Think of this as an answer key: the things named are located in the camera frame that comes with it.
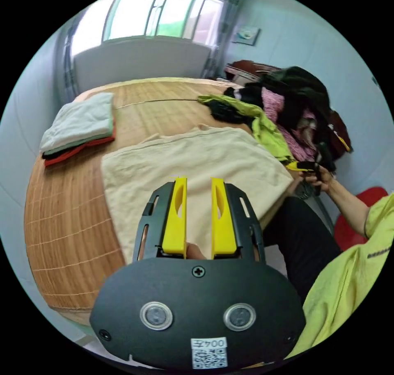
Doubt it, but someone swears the window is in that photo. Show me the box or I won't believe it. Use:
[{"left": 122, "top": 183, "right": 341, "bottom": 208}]
[{"left": 101, "top": 0, "right": 229, "bottom": 46}]

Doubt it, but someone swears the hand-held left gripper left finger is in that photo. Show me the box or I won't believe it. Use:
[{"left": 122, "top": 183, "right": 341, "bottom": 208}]
[{"left": 161, "top": 177, "right": 188, "bottom": 255}]

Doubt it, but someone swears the beige short sleeve shirt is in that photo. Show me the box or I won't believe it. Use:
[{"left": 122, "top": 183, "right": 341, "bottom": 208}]
[{"left": 101, "top": 123, "right": 295, "bottom": 265}]

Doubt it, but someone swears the framed wall picture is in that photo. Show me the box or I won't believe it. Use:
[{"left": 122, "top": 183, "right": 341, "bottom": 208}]
[{"left": 232, "top": 26, "right": 261, "bottom": 46}]

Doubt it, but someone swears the grey curtain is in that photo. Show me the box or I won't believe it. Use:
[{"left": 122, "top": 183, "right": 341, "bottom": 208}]
[
  {"left": 60, "top": 14, "right": 81, "bottom": 96},
  {"left": 200, "top": 0, "right": 247, "bottom": 80}
]

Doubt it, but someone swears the person's right forearm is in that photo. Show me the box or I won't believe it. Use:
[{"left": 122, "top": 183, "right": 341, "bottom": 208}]
[{"left": 326, "top": 178, "right": 371, "bottom": 238}]

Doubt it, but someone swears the folded pile of clothes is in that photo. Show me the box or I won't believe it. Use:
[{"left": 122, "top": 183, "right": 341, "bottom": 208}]
[{"left": 39, "top": 91, "right": 117, "bottom": 167}]

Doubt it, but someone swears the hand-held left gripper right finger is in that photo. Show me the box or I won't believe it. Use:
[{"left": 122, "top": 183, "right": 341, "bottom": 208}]
[{"left": 211, "top": 178, "right": 238, "bottom": 256}]

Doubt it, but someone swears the person's body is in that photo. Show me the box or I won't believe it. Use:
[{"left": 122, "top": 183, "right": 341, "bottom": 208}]
[{"left": 261, "top": 192, "right": 394, "bottom": 360}]

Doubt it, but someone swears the bed with woven mat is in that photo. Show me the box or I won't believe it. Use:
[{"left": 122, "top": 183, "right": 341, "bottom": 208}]
[{"left": 24, "top": 77, "right": 297, "bottom": 327}]

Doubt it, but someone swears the person's right hand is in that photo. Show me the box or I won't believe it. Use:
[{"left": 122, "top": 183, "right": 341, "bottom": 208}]
[{"left": 302, "top": 167, "right": 335, "bottom": 194}]

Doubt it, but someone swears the red stool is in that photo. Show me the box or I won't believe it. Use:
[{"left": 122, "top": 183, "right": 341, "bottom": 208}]
[{"left": 333, "top": 186, "right": 389, "bottom": 252}]

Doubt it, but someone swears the heaped pile of clothes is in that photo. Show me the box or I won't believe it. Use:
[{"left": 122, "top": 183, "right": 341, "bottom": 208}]
[{"left": 197, "top": 66, "right": 354, "bottom": 170}]

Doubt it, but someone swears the person's left hand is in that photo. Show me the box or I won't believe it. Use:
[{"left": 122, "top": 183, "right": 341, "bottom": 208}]
[{"left": 186, "top": 243, "right": 206, "bottom": 261}]

